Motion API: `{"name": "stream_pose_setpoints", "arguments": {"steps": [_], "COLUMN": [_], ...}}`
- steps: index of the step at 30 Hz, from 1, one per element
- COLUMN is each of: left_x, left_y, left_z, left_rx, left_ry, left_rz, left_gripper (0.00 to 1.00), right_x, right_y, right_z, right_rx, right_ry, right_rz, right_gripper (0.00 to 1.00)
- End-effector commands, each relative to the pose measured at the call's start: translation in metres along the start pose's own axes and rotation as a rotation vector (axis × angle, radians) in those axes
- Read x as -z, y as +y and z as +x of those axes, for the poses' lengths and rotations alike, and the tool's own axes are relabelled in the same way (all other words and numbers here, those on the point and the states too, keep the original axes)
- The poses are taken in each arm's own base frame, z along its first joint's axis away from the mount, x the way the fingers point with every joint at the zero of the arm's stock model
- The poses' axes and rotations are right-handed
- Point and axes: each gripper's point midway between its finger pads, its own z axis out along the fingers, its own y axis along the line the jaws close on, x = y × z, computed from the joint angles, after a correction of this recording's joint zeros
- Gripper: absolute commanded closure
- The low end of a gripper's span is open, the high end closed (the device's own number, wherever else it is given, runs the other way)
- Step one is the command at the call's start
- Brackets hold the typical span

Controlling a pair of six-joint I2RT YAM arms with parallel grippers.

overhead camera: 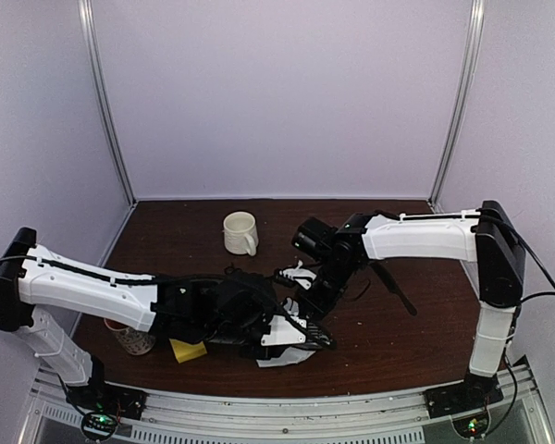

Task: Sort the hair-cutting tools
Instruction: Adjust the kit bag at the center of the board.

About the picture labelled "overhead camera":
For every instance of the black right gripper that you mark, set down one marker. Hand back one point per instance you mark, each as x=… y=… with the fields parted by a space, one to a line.
x=319 y=307

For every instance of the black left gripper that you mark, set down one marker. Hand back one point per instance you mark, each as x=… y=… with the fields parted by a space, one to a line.
x=252 y=354

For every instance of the white paper bag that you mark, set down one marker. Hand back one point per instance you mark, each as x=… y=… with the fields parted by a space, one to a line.
x=284 y=358

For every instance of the black handled comb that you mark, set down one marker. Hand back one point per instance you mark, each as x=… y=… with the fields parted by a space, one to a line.
x=392 y=286

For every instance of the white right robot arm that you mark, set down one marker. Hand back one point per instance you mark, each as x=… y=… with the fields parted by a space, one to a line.
x=483 y=236

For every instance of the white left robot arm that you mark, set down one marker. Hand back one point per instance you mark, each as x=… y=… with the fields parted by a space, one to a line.
x=33 y=277

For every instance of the black scissors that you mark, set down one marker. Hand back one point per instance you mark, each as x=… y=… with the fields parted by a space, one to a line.
x=230 y=269

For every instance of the cream ceramic mug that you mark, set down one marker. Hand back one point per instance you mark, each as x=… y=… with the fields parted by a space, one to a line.
x=240 y=233

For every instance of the yellow sponge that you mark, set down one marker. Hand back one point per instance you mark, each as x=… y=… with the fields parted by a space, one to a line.
x=185 y=352

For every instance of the patterned mug orange inside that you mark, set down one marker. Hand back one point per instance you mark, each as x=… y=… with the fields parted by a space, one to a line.
x=134 y=342

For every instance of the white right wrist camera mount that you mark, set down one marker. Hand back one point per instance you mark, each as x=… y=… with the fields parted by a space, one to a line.
x=300 y=274

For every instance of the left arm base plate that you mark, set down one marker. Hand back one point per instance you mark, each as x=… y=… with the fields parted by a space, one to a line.
x=125 y=403

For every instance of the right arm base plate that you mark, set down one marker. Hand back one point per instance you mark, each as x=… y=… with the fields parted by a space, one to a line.
x=457 y=398

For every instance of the aluminium front rail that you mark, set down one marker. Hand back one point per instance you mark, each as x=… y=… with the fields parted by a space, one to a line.
x=400 y=416

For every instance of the right aluminium corner post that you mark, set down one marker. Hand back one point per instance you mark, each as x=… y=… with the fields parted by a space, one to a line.
x=471 y=53

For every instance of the aluminium corner post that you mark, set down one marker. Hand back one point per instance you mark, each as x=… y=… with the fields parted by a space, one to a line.
x=104 y=107
x=471 y=53

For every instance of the left aluminium corner post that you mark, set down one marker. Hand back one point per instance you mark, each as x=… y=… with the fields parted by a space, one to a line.
x=104 y=107

